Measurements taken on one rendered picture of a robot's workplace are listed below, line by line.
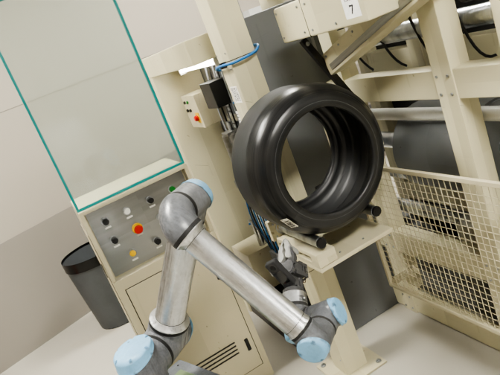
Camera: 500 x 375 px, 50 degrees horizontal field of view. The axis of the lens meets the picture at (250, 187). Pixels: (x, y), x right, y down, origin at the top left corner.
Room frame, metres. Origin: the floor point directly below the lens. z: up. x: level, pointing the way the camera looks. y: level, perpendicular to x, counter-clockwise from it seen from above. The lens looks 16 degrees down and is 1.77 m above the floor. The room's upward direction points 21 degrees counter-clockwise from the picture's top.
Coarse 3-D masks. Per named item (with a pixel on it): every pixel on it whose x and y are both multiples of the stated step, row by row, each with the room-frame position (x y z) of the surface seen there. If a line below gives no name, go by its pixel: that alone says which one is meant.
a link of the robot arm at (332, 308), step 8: (312, 304) 1.55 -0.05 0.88; (320, 304) 1.51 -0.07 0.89; (328, 304) 1.48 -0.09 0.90; (336, 304) 1.49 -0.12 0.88; (304, 312) 1.53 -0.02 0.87; (312, 312) 1.49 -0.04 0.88; (320, 312) 1.46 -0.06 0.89; (328, 312) 1.46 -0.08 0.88; (336, 312) 1.46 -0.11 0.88; (344, 312) 1.50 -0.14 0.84; (336, 320) 1.45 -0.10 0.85; (344, 320) 1.47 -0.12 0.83; (336, 328) 1.44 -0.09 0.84
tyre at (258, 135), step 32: (288, 96) 1.98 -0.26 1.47; (320, 96) 1.98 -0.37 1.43; (352, 96) 2.04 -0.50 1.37; (256, 128) 1.96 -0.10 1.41; (288, 128) 1.92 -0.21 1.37; (352, 128) 2.26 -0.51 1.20; (256, 160) 1.91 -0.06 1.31; (352, 160) 2.27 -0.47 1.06; (256, 192) 1.92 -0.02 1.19; (288, 192) 1.89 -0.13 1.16; (320, 192) 2.25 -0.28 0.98; (352, 192) 2.18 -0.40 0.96; (320, 224) 1.92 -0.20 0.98
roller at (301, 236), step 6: (282, 228) 2.19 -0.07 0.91; (288, 234) 2.15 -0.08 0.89; (294, 234) 2.09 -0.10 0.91; (300, 234) 2.05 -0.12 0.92; (306, 234) 2.01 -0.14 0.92; (312, 234) 1.98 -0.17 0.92; (306, 240) 2.00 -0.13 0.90; (312, 240) 1.95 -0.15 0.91; (318, 240) 1.92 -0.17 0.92; (324, 240) 1.93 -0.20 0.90; (318, 246) 1.92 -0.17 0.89; (324, 246) 1.92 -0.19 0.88
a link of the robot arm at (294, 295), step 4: (284, 292) 1.63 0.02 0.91; (288, 292) 1.62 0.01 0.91; (292, 292) 1.62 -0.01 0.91; (296, 292) 1.62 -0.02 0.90; (300, 292) 1.62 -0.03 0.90; (304, 292) 1.63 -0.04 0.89; (288, 296) 1.61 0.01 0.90; (292, 296) 1.61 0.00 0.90; (296, 296) 1.60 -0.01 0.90; (300, 296) 1.61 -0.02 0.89; (304, 296) 1.61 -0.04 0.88; (292, 300) 1.60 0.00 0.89; (296, 300) 1.59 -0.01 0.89; (300, 300) 1.60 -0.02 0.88; (304, 300) 1.61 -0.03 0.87
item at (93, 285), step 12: (72, 252) 4.18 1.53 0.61; (84, 252) 4.23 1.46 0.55; (72, 264) 4.12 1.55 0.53; (84, 264) 3.79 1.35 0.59; (96, 264) 3.80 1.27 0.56; (72, 276) 3.86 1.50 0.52; (84, 276) 3.81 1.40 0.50; (96, 276) 3.80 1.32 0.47; (84, 288) 3.84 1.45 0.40; (96, 288) 3.81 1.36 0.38; (108, 288) 3.82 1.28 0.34; (84, 300) 3.93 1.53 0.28; (96, 300) 3.83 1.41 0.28; (108, 300) 3.82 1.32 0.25; (96, 312) 3.87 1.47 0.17; (108, 312) 3.83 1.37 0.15; (120, 312) 3.84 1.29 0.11; (108, 324) 3.85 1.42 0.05; (120, 324) 3.84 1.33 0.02
